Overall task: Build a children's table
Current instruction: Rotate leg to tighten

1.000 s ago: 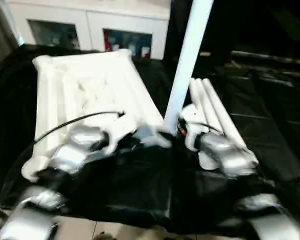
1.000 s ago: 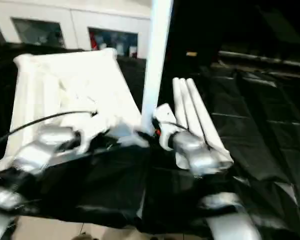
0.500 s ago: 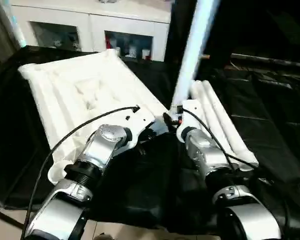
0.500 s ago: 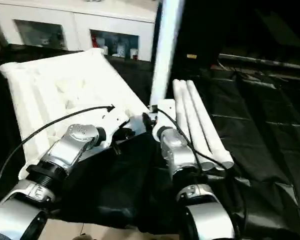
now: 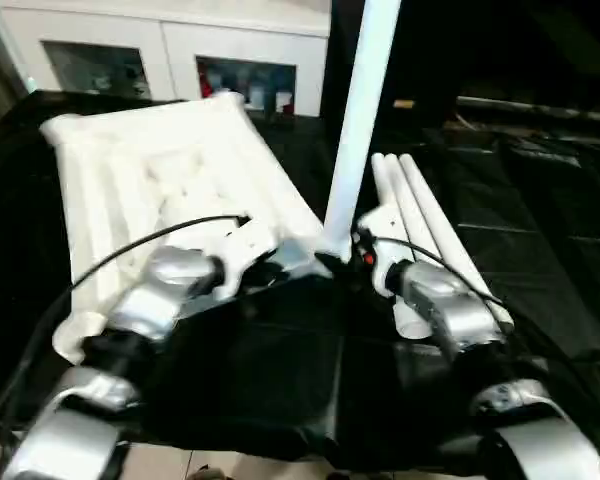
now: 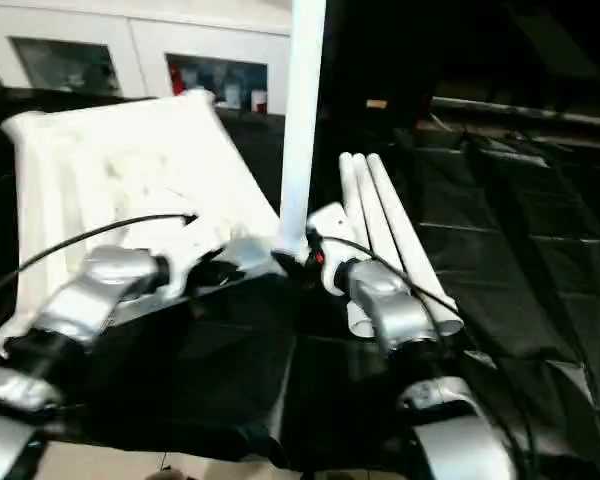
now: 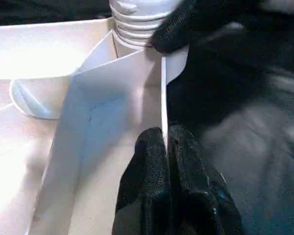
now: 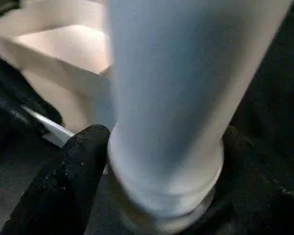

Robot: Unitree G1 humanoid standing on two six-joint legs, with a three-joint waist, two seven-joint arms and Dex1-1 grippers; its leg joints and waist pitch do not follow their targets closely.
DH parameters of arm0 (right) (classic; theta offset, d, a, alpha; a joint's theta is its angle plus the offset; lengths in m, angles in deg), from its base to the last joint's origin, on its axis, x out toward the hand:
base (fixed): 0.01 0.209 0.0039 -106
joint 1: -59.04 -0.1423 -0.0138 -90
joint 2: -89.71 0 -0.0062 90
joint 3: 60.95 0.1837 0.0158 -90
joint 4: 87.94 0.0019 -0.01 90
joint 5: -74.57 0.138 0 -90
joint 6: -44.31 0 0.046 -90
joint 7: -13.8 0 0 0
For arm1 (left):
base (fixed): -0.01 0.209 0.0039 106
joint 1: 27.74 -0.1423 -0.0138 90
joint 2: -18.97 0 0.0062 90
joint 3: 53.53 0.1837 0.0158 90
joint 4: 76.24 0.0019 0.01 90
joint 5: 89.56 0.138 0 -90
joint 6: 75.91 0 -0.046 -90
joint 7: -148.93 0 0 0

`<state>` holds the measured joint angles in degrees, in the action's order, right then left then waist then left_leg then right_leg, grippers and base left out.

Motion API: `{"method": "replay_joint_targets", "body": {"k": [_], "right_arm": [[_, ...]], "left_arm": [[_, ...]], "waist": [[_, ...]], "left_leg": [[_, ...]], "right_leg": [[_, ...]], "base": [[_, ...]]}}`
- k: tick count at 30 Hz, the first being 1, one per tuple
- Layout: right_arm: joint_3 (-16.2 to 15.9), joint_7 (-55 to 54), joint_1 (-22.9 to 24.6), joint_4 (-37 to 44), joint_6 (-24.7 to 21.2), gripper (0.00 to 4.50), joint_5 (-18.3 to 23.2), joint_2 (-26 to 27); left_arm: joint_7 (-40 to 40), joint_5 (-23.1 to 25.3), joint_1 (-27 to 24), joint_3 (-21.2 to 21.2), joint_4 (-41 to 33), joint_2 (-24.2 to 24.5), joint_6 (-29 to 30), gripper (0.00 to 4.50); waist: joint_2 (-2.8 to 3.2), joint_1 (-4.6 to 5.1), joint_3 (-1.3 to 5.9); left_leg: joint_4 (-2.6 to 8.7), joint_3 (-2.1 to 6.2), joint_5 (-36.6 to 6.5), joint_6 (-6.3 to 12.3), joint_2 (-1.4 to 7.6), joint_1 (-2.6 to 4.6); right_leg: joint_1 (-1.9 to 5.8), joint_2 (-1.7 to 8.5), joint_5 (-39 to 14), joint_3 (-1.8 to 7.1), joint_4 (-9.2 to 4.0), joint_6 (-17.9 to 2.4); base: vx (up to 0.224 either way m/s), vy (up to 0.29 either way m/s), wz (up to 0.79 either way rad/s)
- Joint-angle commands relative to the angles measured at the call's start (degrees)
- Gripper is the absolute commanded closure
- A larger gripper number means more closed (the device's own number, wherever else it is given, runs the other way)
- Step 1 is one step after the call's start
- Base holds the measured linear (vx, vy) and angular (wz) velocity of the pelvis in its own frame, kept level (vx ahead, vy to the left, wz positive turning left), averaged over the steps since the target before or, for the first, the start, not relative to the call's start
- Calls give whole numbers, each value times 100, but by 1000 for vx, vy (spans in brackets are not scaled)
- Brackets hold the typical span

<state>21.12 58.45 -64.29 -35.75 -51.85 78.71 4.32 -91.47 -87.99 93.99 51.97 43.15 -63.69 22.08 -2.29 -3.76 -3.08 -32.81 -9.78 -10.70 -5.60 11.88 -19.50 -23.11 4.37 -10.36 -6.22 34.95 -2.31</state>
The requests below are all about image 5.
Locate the white plastic table leg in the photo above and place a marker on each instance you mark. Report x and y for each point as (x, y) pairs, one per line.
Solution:
(412, 220)
(430, 200)
(380, 175)
(360, 125)

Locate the white plastic table top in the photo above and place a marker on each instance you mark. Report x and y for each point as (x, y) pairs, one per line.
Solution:
(155, 165)

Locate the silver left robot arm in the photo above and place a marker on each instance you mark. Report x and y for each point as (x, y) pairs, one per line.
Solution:
(150, 300)

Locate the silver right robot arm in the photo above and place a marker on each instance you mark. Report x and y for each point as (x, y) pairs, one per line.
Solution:
(455, 305)

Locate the black mat cover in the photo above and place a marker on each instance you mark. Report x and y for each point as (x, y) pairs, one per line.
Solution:
(280, 360)

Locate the dark robot foot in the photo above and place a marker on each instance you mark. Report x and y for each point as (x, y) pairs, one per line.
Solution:
(207, 472)

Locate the black case with gold label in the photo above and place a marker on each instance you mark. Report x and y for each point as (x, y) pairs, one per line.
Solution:
(420, 55)

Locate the grey metal rod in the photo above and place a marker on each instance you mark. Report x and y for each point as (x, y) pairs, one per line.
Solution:
(540, 109)

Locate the white cabinet with glass doors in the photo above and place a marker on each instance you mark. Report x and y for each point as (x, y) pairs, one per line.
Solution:
(180, 35)

